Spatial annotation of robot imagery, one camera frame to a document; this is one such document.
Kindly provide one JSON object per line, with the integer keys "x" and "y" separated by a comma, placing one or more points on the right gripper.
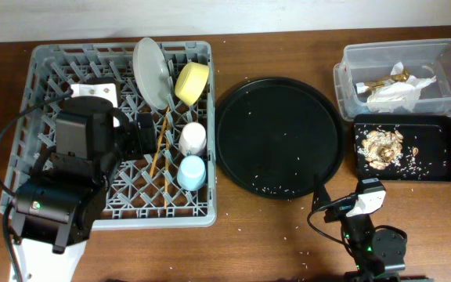
{"x": 339, "y": 209}

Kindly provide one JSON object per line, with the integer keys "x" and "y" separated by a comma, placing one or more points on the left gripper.
{"x": 135, "y": 149}

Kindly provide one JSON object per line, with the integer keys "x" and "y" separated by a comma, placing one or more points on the pink plastic cup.
{"x": 193, "y": 139}

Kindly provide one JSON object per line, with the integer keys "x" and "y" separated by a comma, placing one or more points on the blue plastic cup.
{"x": 192, "y": 173}

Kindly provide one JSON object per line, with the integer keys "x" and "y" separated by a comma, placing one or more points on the grey round plate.
{"x": 151, "y": 73}

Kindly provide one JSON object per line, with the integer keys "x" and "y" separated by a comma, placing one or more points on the food scraps and rice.
{"x": 383, "y": 151}

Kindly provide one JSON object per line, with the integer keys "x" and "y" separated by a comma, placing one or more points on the yellow bowl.
{"x": 191, "y": 82}

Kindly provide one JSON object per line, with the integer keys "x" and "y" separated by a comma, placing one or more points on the white napkin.
{"x": 399, "y": 91}

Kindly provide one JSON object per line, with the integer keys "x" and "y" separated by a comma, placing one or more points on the gold foil wrapper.
{"x": 384, "y": 81}

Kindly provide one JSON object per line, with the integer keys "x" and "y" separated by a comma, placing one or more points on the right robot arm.
{"x": 378, "y": 251}

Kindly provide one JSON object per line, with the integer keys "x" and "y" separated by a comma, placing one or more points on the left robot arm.
{"x": 48, "y": 221}

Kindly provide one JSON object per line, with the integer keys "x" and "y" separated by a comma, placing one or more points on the grey plastic dishwasher rack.
{"x": 134, "y": 201}

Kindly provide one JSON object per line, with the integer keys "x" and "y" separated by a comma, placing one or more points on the round black tray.
{"x": 278, "y": 138}

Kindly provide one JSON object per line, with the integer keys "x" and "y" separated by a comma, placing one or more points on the black rectangular tray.
{"x": 426, "y": 146}

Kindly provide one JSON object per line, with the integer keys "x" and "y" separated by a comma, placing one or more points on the clear plastic bin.
{"x": 372, "y": 61}

